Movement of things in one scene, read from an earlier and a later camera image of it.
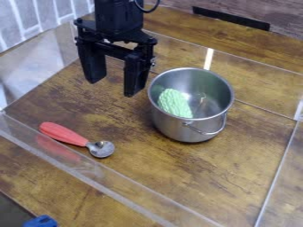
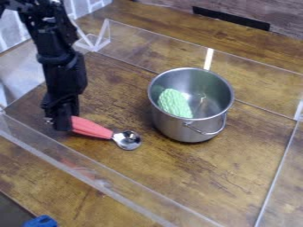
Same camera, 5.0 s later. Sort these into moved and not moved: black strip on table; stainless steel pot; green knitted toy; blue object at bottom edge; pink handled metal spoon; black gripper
Moved: pink handled metal spoon; black gripper
Not moved: blue object at bottom edge; green knitted toy; stainless steel pot; black strip on table
